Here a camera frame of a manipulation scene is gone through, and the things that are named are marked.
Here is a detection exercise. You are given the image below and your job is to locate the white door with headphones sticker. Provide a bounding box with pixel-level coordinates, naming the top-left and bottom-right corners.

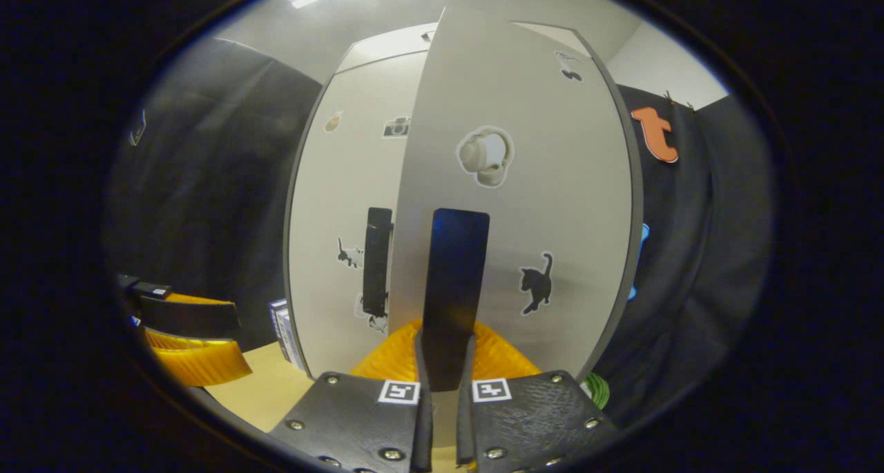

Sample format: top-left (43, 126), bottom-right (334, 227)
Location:
top-left (387, 5), bottom-right (633, 391)

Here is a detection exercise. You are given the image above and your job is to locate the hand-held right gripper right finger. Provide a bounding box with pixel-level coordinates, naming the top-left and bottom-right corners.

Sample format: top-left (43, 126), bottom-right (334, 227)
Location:
top-left (456, 319), bottom-right (619, 473)

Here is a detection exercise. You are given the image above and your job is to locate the white double-door shoe cabinet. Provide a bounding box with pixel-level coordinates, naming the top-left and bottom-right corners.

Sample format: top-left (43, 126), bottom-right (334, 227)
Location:
top-left (282, 19), bottom-right (646, 384)

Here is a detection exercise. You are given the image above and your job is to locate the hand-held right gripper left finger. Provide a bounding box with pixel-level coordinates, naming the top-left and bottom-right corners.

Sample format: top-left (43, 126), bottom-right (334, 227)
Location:
top-left (268, 319), bottom-right (434, 473)

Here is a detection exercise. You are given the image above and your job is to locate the watermelon pattern slipper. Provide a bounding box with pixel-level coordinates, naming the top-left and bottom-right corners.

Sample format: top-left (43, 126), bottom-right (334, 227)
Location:
top-left (579, 371), bottom-right (613, 412)

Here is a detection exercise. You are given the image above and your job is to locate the white door with camera sticker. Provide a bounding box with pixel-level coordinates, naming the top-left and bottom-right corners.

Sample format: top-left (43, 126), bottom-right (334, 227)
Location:
top-left (285, 50), bottom-right (415, 377)

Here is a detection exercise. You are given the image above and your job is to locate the white cabinet drawer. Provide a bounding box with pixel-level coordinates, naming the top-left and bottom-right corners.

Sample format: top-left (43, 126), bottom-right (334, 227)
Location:
top-left (335, 19), bottom-right (593, 75)

